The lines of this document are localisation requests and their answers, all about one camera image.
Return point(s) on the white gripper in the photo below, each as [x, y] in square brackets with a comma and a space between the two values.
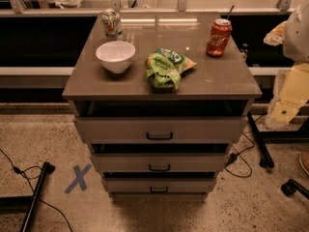
[296, 38]

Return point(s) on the grey top drawer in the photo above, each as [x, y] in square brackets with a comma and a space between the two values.
[151, 130]

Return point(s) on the grey drawer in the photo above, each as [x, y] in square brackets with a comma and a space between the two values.
[151, 130]
[117, 163]
[134, 185]

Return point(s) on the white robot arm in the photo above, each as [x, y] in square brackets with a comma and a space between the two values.
[296, 36]

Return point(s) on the grey drawer cabinet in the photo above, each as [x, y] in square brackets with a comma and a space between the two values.
[216, 87]

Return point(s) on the grey middle drawer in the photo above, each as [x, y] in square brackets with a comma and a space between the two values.
[117, 163]

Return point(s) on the grey bottom drawer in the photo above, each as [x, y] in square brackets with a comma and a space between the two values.
[134, 185]

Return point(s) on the red soda can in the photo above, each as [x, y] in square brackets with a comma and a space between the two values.
[220, 34]

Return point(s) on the metal railing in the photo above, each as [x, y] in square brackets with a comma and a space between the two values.
[154, 0]

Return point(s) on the black stand leg right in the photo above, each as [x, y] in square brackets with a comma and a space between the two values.
[288, 136]

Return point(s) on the black stand leg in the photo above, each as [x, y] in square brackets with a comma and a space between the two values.
[288, 136]
[26, 204]

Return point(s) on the black chair caster base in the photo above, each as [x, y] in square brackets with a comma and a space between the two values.
[292, 186]

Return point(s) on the green chip bag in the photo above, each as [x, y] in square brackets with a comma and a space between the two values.
[164, 68]

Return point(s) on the white bowl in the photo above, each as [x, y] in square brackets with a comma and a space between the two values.
[116, 56]

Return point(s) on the green white soda can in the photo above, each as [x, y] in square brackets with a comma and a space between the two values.
[112, 23]

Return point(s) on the blue tape cross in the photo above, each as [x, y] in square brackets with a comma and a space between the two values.
[79, 181]

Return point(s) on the black stand leg left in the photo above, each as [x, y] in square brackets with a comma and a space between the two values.
[26, 204]

